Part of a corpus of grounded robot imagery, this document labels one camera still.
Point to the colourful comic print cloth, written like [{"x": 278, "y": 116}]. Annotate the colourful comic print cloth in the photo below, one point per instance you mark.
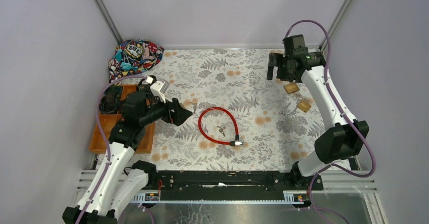
[{"x": 134, "y": 57}]

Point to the silver keys of cable lock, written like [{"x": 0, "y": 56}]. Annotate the silver keys of cable lock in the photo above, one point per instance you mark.
[{"x": 221, "y": 130}]

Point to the orange wooden compartment tray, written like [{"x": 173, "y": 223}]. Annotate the orange wooden compartment tray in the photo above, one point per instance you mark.
[{"x": 108, "y": 121}]

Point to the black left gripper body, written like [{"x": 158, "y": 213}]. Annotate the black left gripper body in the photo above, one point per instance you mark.
[{"x": 172, "y": 112}]

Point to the brass padlock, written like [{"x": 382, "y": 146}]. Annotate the brass padlock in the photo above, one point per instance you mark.
[
  {"x": 194, "y": 106},
  {"x": 304, "y": 106},
  {"x": 291, "y": 88}
]

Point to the floral patterned table mat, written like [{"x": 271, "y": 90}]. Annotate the floral patterned table mat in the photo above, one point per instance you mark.
[{"x": 231, "y": 90}]

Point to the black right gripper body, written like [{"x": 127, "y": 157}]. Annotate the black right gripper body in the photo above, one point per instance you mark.
[{"x": 283, "y": 71}]

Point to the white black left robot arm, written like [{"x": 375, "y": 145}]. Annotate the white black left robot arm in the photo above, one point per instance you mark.
[{"x": 98, "y": 200}]

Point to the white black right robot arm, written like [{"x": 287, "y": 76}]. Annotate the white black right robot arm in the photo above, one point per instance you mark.
[{"x": 344, "y": 134}]

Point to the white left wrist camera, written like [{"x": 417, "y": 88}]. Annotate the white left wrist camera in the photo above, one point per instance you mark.
[{"x": 158, "y": 87}]

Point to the aluminium frame rail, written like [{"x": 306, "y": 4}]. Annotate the aluminium frame rail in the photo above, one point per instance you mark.
[{"x": 105, "y": 14}]

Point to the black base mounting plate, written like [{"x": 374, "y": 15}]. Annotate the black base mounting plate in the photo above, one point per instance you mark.
[{"x": 225, "y": 186}]

